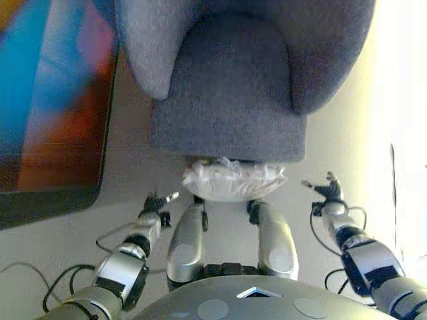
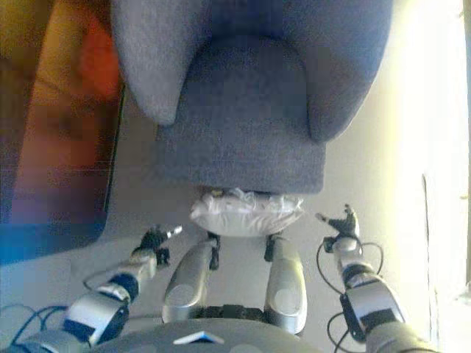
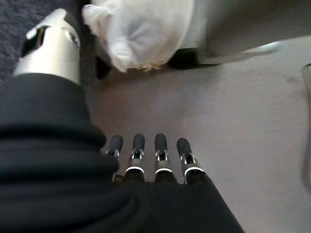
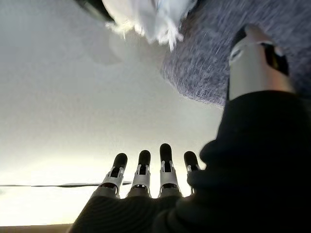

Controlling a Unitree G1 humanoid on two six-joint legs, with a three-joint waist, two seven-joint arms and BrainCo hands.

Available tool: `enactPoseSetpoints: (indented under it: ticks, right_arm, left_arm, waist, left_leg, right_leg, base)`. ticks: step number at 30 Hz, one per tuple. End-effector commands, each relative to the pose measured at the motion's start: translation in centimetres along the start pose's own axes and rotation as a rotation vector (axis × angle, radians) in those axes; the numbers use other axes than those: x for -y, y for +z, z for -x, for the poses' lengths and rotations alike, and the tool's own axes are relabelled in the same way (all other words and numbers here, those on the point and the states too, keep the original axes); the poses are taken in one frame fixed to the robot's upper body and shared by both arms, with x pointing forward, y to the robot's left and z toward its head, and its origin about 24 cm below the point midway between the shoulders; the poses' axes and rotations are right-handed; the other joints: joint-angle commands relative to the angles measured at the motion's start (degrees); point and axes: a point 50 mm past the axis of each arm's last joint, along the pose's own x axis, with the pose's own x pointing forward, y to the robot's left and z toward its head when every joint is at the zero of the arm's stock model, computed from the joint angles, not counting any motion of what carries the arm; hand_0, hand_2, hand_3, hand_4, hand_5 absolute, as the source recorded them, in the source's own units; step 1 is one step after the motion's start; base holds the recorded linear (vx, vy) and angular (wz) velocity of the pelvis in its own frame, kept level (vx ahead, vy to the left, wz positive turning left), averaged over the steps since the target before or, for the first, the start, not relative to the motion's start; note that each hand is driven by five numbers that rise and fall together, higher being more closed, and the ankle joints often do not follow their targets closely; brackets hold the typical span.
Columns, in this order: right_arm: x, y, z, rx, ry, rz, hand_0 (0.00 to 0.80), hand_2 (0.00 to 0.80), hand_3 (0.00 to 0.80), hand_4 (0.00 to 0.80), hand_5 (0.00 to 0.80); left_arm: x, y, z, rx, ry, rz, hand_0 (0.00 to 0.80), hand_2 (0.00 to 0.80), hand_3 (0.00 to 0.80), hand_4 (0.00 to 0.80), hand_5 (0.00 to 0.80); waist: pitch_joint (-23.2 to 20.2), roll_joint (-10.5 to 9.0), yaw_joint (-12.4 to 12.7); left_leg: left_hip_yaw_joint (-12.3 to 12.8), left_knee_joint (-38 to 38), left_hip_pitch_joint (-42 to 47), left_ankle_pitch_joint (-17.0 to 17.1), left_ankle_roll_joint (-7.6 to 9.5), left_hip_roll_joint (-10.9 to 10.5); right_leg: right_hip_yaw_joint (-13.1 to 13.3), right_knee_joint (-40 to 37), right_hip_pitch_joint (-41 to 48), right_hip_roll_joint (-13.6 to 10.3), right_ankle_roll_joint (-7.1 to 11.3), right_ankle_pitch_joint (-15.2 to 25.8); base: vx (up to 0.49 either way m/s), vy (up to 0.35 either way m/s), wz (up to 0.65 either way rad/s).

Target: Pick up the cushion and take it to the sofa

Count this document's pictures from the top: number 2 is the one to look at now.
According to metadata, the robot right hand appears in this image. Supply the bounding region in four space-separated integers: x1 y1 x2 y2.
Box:
315 204 361 242

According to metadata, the grey robot torso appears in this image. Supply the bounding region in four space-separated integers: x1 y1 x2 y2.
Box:
99 303 371 353

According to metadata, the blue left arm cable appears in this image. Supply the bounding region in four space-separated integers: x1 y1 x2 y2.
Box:
0 304 73 349

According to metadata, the grey upholstered armchair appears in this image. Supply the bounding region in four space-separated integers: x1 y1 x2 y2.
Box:
110 0 392 196

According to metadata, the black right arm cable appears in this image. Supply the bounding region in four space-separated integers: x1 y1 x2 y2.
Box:
316 238 384 349

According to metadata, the grey patterned rug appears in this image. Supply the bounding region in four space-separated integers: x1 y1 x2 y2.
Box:
421 172 471 353

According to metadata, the silver robot left leg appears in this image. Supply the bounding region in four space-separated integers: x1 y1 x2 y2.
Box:
161 230 222 325

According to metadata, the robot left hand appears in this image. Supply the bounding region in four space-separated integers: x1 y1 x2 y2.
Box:
139 224 184 254

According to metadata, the white fringed cushion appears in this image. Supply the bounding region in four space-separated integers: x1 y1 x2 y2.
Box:
189 186 305 238

